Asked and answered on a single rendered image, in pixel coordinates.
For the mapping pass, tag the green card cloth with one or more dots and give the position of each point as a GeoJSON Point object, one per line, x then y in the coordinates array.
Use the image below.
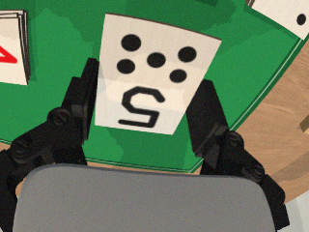
{"type": "Point", "coordinates": [63, 34]}

